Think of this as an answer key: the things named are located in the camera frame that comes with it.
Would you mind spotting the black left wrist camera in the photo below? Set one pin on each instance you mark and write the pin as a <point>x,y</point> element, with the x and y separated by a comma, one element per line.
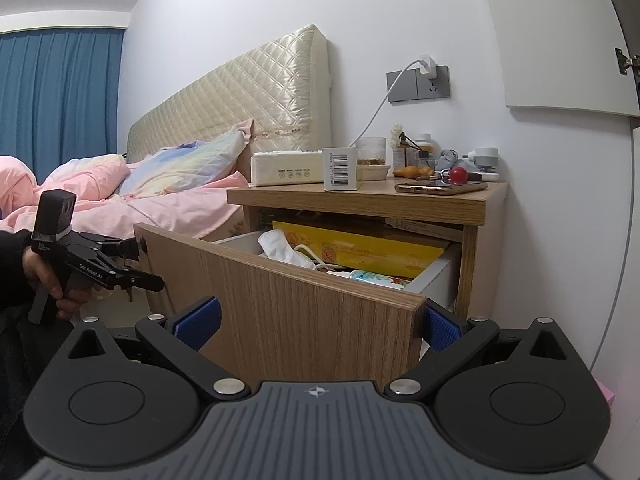
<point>55,212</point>

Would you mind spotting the black left sleeve forearm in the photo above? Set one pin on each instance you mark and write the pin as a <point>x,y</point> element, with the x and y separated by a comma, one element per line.
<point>22,360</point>

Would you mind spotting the red ball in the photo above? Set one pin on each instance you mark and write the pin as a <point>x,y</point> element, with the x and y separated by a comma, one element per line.
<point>458,176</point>

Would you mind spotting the white tissue pack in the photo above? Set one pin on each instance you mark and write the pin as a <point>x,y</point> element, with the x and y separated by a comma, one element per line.
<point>286,168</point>

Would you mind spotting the white dried flower diffuser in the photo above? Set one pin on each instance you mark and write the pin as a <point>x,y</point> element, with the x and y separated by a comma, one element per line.
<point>403,152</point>

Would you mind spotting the pastel rainbow pillow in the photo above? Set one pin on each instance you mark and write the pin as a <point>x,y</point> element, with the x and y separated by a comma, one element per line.
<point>186,166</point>

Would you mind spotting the white charger plug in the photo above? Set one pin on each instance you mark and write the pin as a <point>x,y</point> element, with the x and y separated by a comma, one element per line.
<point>427,66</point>

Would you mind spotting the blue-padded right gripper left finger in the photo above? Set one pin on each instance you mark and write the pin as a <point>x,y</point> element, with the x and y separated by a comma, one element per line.
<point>174,343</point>

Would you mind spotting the blue curtain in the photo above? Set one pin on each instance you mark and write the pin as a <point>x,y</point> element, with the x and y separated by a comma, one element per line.
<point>59,95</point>

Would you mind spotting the white crumpled packet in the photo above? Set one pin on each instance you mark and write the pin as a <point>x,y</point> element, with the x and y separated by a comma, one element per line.
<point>275,247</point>

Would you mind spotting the cream quilted headboard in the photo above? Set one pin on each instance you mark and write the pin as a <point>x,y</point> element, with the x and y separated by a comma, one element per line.
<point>283,87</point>

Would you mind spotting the orange gourd ornament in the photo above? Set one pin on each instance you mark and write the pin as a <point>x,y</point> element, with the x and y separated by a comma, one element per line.
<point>414,172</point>

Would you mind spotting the pink duvet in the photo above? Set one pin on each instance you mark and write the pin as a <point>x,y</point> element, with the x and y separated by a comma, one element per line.
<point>197,212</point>

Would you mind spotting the glass cup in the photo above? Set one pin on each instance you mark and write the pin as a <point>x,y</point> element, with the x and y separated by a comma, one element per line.
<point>371,150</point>

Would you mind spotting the grey wall socket panel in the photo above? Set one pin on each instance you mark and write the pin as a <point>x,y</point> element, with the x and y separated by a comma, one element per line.
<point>415,86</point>

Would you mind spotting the dark smartphone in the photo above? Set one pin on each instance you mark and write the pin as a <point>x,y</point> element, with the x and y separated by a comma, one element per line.
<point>440,189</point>

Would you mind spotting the grey white round gadget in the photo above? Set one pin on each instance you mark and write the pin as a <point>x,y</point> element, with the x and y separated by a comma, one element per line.
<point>486,161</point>

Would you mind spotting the cream ceramic bowl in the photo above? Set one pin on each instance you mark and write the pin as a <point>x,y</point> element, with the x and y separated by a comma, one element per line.
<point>375,172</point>

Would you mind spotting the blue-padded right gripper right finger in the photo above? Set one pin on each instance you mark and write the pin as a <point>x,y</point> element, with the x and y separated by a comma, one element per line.
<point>453,344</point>

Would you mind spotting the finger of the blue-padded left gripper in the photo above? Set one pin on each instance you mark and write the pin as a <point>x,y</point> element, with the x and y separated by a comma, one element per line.
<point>127,249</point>
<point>127,279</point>

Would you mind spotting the person's left hand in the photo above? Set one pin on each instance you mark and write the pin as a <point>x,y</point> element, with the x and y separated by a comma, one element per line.
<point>38,271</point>

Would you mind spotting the small yellow white box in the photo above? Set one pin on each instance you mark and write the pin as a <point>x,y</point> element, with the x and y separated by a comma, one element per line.
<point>339,169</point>

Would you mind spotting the wooden bedside table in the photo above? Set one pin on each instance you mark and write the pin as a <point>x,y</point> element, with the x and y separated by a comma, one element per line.
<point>479,214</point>

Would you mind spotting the wooden front drawer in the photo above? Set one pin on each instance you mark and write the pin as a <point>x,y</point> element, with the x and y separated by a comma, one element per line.
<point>283,322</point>

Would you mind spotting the white wardrobe door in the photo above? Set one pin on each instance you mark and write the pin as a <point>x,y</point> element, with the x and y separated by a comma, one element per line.
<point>561,54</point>

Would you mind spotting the white pill bottle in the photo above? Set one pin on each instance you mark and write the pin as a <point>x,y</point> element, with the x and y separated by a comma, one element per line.
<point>425,145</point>

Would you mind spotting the large yellow flat box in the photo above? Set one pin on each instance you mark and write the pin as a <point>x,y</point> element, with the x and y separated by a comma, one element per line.
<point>405,258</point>

